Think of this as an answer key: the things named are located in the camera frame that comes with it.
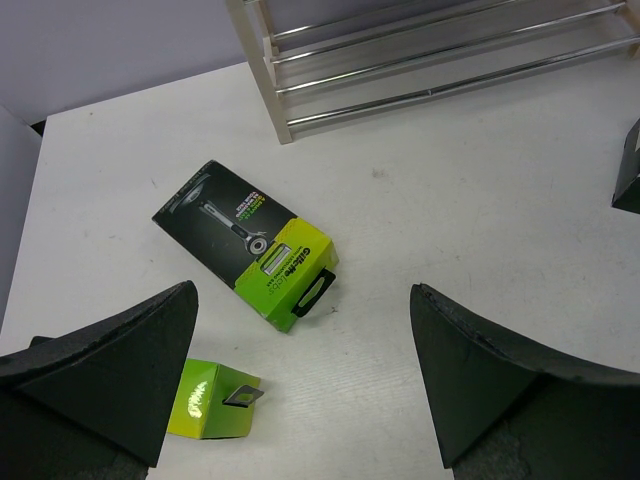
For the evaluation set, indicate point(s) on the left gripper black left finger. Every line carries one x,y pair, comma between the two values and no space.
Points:
95,403

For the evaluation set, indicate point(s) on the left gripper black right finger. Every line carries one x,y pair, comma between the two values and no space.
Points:
507,407

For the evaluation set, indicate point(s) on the white chrome-bar shelf rack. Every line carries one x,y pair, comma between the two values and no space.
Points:
384,57

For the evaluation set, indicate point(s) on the black green Gillette Labs carton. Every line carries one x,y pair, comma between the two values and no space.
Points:
213,401

